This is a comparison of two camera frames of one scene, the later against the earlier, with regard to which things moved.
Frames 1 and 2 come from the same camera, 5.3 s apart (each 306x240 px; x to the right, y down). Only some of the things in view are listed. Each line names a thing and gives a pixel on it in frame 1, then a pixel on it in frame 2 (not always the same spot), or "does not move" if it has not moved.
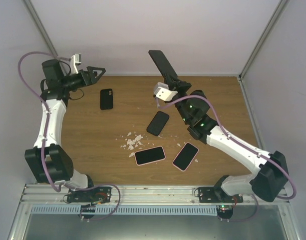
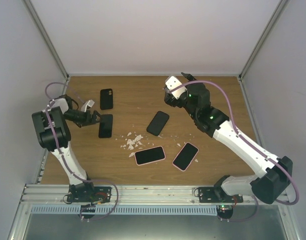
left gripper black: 92,79 to 88,121
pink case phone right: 185,156 does not move
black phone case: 106,99 does not move
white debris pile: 131,142 does not move
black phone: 162,63 to 106,126
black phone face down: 157,123 does not move
